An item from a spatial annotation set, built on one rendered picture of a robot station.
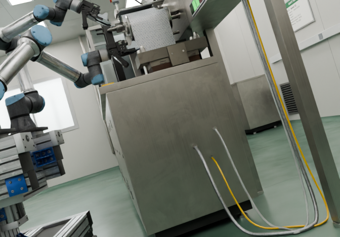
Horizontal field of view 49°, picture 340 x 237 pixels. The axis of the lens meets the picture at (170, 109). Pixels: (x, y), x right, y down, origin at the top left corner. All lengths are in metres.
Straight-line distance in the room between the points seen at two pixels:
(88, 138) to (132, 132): 5.84
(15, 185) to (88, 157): 5.93
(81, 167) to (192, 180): 5.90
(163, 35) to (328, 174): 1.23
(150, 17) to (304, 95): 1.10
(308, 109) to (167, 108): 0.72
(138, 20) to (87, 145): 5.65
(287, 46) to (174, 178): 0.87
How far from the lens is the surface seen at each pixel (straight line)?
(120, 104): 1.96
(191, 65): 2.04
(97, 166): 7.79
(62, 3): 2.39
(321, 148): 1.69
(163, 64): 2.09
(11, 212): 2.16
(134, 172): 1.96
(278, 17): 1.68
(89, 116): 7.79
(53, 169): 2.31
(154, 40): 2.30
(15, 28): 2.41
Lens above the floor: 0.63
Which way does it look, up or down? 2 degrees up
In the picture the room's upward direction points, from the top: 17 degrees counter-clockwise
